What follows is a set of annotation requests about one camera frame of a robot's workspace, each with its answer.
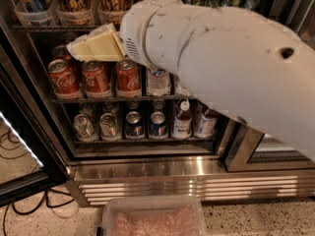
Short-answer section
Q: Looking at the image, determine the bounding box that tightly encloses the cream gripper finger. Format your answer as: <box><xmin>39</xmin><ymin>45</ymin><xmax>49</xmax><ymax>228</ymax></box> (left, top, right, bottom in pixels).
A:
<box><xmin>66</xmin><ymin>24</ymin><xmax>115</xmax><ymax>62</ymax></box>
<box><xmin>86</xmin><ymin>30</ymin><xmax>126</xmax><ymax>62</ymax></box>

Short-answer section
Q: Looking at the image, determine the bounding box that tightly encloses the orange tall can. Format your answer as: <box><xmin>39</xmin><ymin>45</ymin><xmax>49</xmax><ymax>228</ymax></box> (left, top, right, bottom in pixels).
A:
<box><xmin>57</xmin><ymin>0</ymin><xmax>92</xmax><ymax>26</ymax></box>
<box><xmin>98</xmin><ymin>0</ymin><xmax>131</xmax><ymax>25</ymax></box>

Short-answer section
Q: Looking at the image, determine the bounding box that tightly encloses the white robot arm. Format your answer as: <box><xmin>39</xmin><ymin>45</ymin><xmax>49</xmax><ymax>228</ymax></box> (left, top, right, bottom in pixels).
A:
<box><xmin>67</xmin><ymin>0</ymin><xmax>315</xmax><ymax>159</ymax></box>

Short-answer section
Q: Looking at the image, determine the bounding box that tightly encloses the front middle cola can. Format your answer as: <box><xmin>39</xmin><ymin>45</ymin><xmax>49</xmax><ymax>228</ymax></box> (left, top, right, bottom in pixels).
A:
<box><xmin>82</xmin><ymin>61</ymin><xmax>111</xmax><ymax>98</ymax></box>

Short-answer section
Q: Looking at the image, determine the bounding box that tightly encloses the second row left cola can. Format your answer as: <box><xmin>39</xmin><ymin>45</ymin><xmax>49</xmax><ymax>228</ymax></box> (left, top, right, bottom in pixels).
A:
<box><xmin>52</xmin><ymin>45</ymin><xmax>73</xmax><ymax>61</ymax></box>

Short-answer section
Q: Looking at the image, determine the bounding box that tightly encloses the front right cola can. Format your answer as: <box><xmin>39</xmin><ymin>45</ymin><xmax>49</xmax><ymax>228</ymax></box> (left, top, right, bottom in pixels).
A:
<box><xmin>115</xmin><ymin>59</ymin><xmax>141</xmax><ymax>97</ymax></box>

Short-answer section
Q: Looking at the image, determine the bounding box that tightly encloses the front left cola can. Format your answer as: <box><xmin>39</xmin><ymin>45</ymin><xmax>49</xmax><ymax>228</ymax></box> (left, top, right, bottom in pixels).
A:
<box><xmin>48</xmin><ymin>59</ymin><xmax>81</xmax><ymax>99</ymax></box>

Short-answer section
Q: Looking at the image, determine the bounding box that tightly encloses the green soda can right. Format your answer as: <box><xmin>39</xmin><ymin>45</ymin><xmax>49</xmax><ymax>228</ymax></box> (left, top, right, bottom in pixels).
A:
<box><xmin>99</xmin><ymin>113</ymin><xmax>120</xmax><ymax>142</ymax></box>

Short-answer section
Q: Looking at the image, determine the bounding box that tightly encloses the green soda can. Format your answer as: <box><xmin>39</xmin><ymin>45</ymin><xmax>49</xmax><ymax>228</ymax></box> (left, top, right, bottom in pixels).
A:
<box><xmin>73</xmin><ymin>114</ymin><xmax>97</xmax><ymax>142</ymax></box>
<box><xmin>99</xmin><ymin>113</ymin><xmax>120</xmax><ymax>142</ymax></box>

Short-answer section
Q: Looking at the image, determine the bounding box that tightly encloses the blue tall can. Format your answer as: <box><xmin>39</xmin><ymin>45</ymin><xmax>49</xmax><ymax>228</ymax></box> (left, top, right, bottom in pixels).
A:
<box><xmin>15</xmin><ymin>0</ymin><xmax>53</xmax><ymax>27</ymax></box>

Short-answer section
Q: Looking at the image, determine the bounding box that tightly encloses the green soda can left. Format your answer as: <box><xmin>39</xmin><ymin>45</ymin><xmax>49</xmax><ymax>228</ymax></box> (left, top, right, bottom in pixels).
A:
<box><xmin>73</xmin><ymin>114</ymin><xmax>97</xmax><ymax>142</ymax></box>

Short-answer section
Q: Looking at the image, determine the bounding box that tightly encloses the blue soda can left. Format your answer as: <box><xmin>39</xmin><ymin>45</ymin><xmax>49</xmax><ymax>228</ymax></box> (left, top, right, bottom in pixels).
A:
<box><xmin>125</xmin><ymin>111</ymin><xmax>145</xmax><ymax>139</ymax></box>

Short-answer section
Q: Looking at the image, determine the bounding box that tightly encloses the blue soda can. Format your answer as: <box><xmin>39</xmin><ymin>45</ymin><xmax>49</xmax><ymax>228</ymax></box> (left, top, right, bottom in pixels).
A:
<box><xmin>125</xmin><ymin>111</ymin><xmax>145</xmax><ymax>139</ymax></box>
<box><xmin>150</xmin><ymin>111</ymin><xmax>167</xmax><ymax>139</ymax></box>

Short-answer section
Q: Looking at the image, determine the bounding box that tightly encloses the blue soda can right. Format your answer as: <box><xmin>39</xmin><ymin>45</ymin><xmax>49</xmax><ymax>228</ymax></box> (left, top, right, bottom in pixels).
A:
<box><xmin>150</xmin><ymin>111</ymin><xmax>167</xmax><ymax>139</ymax></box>

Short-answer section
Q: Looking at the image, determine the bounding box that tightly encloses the steel fridge base grille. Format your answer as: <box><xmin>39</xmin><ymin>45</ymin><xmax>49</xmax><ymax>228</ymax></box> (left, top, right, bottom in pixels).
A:
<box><xmin>67</xmin><ymin>156</ymin><xmax>315</xmax><ymax>207</ymax></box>

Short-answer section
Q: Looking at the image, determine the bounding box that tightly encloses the open fridge glass door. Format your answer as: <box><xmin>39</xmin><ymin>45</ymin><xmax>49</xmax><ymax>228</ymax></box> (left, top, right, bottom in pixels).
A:
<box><xmin>0</xmin><ymin>46</ymin><xmax>68</xmax><ymax>207</ymax></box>

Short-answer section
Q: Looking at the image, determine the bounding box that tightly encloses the front left water bottle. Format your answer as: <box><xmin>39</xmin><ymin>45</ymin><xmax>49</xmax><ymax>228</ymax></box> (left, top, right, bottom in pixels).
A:
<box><xmin>147</xmin><ymin>69</ymin><xmax>171</xmax><ymax>96</ymax></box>

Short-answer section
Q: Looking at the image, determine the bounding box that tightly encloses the tea bottle left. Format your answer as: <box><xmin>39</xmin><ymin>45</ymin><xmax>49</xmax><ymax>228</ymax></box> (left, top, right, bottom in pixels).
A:
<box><xmin>172</xmin><ymin>100</ymin><xmax>192</xmax><ymax>140</ymax></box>

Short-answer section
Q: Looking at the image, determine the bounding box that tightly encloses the tea bottle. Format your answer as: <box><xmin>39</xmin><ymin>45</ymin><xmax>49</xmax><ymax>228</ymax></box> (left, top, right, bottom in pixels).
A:
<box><xmin>172</xmin><ymin>100</ymin><xmax>192</xmax><ymax>140</ymax></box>
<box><xmin>194</xmin><ymin>103</ymin><xmax>219</xmax><ymax>139</ymax></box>

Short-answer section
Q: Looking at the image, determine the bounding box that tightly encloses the tea bottle right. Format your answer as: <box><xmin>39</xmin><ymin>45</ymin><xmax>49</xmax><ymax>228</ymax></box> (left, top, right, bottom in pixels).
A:
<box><xmin>194</xmin><ymin>103</ymin><xmax>219</xmax><ymax>139</ymax></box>

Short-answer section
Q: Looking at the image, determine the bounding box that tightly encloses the clear plastic bin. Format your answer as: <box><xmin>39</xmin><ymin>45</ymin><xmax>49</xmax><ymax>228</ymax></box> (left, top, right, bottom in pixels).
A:
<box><xmin>101</xmin><ymin>195</ymin><xmax>207</xmax><ymax>236</ymax></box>

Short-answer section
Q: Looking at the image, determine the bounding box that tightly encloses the top wire shelf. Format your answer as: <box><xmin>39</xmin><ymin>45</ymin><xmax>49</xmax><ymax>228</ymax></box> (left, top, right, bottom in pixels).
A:
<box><xmin>12</xmin><ymin>25</ymin><xmax>98</xmax><ymax>32</ymax></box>

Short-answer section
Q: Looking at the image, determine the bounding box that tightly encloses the wire shelf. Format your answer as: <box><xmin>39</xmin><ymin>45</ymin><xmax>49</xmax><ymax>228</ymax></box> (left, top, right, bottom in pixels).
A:
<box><xmin>51</xmin><ymin>95</ymin><xmax>196</xmax><ymax>104</ymax></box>
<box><xmin>12</xmin><ymin>25</ymin><xmax>98</xmax><ymax>32</ymax></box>

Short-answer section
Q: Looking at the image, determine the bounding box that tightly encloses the middle wire shelf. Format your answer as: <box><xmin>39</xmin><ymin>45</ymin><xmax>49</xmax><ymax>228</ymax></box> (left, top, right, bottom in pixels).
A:
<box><xmin>51</xmin><ymin>95</ymin><xmax>196</xmax><ymax>104</ymax></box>

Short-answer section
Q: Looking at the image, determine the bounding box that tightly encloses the black floor cable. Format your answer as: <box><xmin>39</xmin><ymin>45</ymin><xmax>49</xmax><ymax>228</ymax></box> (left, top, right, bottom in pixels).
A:
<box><xmin>2</xmin><ymin>188</ymin><xmax>76</xmax><ymax>236</ymax></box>

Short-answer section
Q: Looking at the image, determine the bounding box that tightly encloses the right fridge door frame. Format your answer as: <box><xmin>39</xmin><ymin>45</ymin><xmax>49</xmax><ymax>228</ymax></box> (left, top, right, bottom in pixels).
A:
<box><xmin>214</xmin><ymin>117</ymin><xmax>315</xmax><ymax>172</ymax></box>

